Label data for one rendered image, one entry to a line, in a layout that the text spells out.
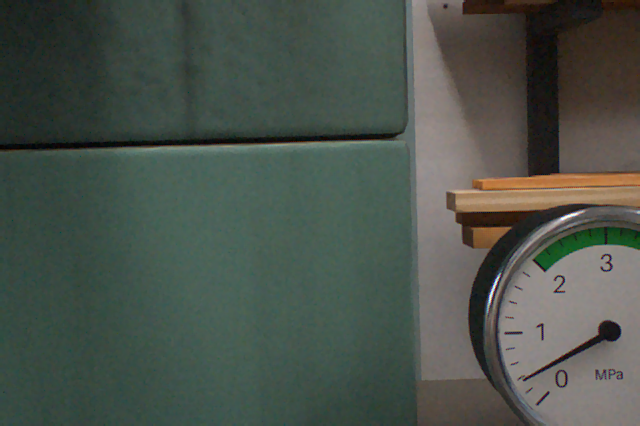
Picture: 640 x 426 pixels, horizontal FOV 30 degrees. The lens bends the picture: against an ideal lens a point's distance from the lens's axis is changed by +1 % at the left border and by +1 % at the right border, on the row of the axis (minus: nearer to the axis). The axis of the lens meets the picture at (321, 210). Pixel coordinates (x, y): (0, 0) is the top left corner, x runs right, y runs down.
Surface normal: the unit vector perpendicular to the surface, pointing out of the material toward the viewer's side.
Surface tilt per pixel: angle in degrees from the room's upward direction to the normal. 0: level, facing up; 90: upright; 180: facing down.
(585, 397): 90
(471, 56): 90
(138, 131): 113
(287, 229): 90
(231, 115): 90
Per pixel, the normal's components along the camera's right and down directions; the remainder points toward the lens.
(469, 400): -0.03, -1.00
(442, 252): 0.05, 0.05
